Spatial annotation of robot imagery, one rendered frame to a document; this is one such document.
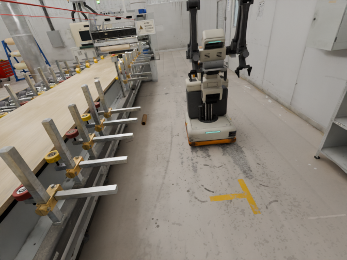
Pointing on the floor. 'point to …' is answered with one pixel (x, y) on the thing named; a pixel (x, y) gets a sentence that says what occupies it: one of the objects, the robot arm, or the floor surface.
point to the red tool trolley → (5, 70)
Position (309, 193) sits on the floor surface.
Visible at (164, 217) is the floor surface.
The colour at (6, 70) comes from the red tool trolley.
